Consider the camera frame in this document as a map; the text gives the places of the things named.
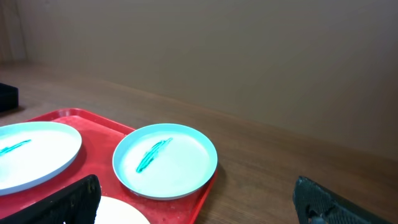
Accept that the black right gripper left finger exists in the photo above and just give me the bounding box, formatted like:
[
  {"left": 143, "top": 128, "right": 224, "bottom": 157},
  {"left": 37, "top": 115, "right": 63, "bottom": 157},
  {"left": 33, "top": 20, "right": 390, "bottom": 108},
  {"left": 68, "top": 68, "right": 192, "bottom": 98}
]
[{"left": 1, "top": 174, "right": 101, "bottom": 224}]

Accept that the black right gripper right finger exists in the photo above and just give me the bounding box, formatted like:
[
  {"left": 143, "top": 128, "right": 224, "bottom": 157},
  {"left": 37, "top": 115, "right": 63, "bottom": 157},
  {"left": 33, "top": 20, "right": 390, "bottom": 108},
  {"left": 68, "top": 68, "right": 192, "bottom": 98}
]
[{"left": 292, "top": 176, "right": 391, "bottom": 224}]

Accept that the white plate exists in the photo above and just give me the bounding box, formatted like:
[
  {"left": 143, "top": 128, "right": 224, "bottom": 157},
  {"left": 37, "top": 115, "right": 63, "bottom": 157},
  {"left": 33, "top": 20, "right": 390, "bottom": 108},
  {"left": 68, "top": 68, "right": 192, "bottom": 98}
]
[{"left": 95, "top": 196, "right": 150, "bottom": 224}]

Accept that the light blue plate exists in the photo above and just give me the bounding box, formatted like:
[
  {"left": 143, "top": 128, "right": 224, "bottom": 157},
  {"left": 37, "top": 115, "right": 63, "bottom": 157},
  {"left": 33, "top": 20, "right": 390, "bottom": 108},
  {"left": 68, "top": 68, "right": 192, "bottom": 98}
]
[
  {"left": 1, "top": 121, "right": 82, "bottom": 196},
  {"left": 112, "top": 123, "right": 218, "bottom": 200}
]

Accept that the red plastic tray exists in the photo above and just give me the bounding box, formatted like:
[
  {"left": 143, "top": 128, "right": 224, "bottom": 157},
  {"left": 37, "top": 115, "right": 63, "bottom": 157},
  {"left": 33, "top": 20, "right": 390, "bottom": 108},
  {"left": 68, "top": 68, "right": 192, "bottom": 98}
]
[{"left": 1, "top": 108, "right": 215, "bottom": 224}]

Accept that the black water tray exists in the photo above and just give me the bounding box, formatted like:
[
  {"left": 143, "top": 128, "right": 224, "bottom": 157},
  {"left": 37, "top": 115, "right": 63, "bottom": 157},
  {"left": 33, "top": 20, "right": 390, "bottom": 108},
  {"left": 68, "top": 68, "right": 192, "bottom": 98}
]
[{"left": 0, "top": 83, "right": 19, "bottom": 112}]

